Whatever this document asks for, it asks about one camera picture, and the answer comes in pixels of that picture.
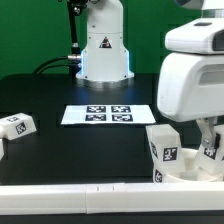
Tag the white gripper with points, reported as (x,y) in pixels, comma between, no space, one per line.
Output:
(191,81)

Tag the white round stool seat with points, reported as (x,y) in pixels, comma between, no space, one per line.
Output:
(192,173)

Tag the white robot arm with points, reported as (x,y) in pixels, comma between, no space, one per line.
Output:
(105,60)

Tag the white marker sheet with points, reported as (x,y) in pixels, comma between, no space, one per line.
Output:
(107,114)

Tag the white front rail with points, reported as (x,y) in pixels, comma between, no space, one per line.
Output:
(111,198)

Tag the black camera pole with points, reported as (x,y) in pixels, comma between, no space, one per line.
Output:
(75,8)

